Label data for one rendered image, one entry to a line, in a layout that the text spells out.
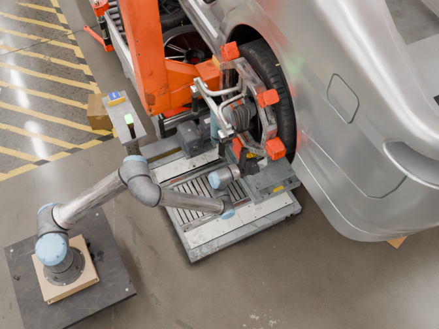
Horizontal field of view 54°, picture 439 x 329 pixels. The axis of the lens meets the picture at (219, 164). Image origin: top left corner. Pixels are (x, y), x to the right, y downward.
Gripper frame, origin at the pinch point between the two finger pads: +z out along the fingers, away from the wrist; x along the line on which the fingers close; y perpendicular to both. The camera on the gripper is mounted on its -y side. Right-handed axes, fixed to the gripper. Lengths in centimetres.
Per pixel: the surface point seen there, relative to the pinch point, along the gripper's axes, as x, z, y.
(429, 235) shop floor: 5, 93, 96
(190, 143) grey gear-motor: -49, -31, -12
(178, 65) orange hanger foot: -42, -23, -63
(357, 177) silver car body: 81, 3, 0
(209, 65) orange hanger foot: -50, -1, -56
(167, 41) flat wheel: -100, -11, -81
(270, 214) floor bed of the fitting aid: -30, 1, 49
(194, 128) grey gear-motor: -53, -24, -20
